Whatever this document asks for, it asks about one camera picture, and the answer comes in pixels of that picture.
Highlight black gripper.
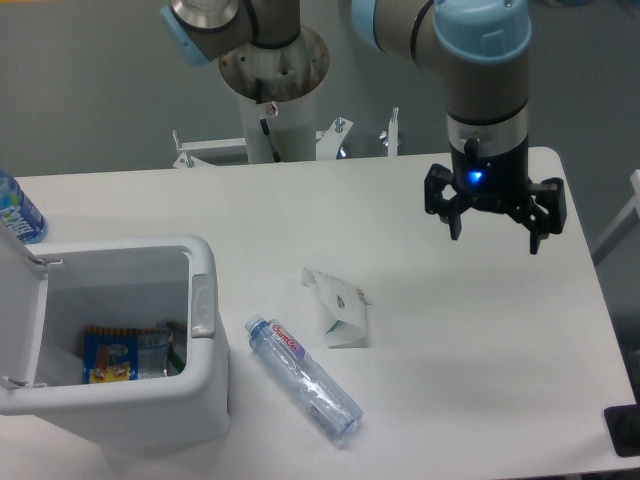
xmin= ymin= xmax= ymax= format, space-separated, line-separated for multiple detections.
xmin=424 ymin=137 xmax=567 ymax=255

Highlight white paper bag trash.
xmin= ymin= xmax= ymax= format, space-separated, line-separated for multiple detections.
xmin=301 ymin=268 xmax=368 ymax=349

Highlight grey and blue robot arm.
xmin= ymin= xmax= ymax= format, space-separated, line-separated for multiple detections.
xmin=160 ymin=1 xmax=567 ymax=251

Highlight white plastic trash can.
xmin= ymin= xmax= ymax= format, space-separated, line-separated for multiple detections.
xmin=1 ymin=231 xmax=230 ymax=448

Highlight black table clamp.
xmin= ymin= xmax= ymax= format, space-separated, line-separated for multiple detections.
xmin=604 ymin=404 xmax=639 ymax=458

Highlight clear plastic water bottle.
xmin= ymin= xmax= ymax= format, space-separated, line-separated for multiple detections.
xmin=245 ymin=315 xmax=363 ymax=442

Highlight silver foil wrapper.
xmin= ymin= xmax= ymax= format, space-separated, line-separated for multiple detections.
xmin=137 ymin=321 xmax=187 ymax=380

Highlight blue yellow snack wrapper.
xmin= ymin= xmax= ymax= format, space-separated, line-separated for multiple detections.
xmin=83 ymin=325 xmax=138 ymax=384

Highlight blue labelled bottle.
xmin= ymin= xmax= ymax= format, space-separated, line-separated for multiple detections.
xmin=1 ymin=171 xmax=47 ymax=244

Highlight white frame at right edge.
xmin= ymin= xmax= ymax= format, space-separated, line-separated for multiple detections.
xmin=591 ymin=169 xmax=639 ymax=265

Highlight white metal base frame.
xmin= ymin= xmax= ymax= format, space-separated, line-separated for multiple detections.
xmin=171 ymin=106 xmax=405 ymax=169

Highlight black cable on pedestal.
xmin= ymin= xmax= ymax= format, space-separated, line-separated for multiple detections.
xmin=253 ymin=77 xmax=283 ymax=164

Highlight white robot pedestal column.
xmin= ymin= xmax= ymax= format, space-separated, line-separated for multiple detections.
xmin=218 ymin=26 xmax=330 ymax=164

